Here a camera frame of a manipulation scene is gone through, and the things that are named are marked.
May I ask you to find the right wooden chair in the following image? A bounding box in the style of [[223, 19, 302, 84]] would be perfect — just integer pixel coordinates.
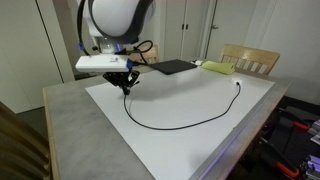
[[219, 44, 280, 75]]

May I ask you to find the white board mat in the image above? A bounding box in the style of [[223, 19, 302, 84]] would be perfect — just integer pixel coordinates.
[[87, 68, 274, 180]]

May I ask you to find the aluminium rail frame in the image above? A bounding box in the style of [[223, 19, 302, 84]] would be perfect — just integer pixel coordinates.
[[300, 120, 320, 180]]

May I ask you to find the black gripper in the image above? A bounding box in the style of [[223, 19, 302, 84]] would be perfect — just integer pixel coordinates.
[[103, 70, 140, 95]]

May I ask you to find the near wooden chair back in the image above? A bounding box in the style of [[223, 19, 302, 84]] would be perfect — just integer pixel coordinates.
[[0, 102, 53, 180]]

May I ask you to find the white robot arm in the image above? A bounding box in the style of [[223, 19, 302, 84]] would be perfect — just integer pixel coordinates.
[[75, 0, 156, 95]]

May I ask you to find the left wooden chair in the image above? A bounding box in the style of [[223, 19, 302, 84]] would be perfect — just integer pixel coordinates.
[[129, 45, 159, 64]]

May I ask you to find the black charging cable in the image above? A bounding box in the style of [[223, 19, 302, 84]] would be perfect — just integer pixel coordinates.
[[123, 82, 242, 131]]

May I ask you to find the orange handled clamp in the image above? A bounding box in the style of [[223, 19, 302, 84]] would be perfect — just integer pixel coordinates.
[[259, 136, 301, 179]]

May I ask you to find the yellow folded cloth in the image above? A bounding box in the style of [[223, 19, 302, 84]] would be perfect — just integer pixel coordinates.
[[201, 61, 235, 75]]

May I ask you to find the white power adapter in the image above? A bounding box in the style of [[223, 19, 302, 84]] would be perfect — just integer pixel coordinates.
[[231, 78, 242, 86]]

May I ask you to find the wooden chair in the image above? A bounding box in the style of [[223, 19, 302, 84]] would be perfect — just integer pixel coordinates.
[[0, 102, 53, 180], [219, 44, 280, 75], [129, 45, 159, 64]]

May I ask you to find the small white charger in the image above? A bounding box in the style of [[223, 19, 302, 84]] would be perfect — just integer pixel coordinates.
[[190, 60, 203, 66]]

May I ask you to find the black laptop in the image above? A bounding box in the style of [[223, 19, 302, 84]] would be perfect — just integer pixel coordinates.
[[150, 59, 196, 75]]

